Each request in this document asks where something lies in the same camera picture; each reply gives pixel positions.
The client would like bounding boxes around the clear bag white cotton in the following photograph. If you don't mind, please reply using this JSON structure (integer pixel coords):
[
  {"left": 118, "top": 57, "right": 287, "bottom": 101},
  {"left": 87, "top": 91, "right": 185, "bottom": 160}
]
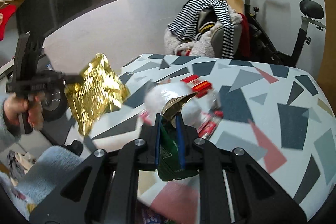
[{"left": 141, "top": 82, "right": 209, "bottom": 129}]

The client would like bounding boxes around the gold foil wrapper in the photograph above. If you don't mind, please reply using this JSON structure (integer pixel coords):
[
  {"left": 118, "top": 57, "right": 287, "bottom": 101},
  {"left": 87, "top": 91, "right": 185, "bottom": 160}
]
[{"left": 65, "top": 53, "right": 130, "bottom": 136}]

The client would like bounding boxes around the pink blister card package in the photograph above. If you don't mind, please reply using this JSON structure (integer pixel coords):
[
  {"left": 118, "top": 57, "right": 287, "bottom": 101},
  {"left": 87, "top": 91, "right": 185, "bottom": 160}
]
[{"left": 139, "top": 108, "right": 219, "bottom": 140}]

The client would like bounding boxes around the green snack packet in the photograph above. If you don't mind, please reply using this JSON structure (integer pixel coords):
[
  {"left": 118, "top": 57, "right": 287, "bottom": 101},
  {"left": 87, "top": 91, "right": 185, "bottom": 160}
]
[{"left": 156, "top": 92, "right": 200, "bottom": 183}]

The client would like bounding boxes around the red lighter tube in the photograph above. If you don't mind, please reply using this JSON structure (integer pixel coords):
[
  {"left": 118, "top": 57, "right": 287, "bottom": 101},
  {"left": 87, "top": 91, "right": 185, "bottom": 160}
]
[{"left": 198, "top": 110, "right": 224, "bottom": 139}]

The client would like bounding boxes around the blue ice cream box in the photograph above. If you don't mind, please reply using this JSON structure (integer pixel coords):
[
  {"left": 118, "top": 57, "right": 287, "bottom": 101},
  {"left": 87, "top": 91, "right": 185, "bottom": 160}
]
[{"left": 138, "top": 203, "right": 168, "bottom": 224}]

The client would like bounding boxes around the grey fleece right forearm sleeve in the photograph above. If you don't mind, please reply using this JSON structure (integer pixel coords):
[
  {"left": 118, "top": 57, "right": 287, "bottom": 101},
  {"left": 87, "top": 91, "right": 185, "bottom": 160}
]
[{"left": 16, "top": 146, "right": 83, "bottom": 204}]

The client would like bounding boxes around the grey fleece left forearm sleeve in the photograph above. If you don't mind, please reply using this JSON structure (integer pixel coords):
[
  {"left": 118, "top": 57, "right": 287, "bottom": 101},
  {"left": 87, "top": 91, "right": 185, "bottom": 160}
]
[{"left": 0, "top": 97, "right": 21, "bottom": 152}]

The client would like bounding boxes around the person's left hand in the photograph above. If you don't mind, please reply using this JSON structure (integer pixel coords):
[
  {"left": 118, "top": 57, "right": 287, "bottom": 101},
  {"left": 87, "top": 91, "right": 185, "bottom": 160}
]
[{"left": 3, "top": 92, "right": 45, "bottom": 130}]

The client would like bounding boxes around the red cigarette pack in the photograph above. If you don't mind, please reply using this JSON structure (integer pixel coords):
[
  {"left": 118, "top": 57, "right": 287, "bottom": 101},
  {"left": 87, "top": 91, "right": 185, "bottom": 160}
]
[{"left": 181, "top": 75, "right": 213, "bottom": 98}]

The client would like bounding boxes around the chair under clothes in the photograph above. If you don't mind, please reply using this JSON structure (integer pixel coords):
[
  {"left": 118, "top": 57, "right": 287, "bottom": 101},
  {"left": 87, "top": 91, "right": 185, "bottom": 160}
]
[{"left": 210, "top": 0, "right": 244, "bottom": 59}]

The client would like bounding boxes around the geometric pattern tablecloth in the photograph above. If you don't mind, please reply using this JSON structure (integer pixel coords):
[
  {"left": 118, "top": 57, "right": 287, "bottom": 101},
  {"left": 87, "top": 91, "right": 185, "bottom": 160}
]
[{"left": 65, "top": 53, "right": 336, "bottom": 222}]

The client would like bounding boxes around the black exercise bike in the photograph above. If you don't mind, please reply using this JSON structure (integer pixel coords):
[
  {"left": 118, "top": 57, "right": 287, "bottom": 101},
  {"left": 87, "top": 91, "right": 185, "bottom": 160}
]
[{"left": 244, "top": 0, "right": 326, "bottom": 68}]

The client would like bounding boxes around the wooden door panel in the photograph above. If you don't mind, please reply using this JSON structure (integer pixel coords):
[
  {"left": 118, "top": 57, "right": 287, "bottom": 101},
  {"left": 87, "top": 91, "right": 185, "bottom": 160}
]
[{"left": 317, "top": 0, "right": 336, "bottom": 111}]

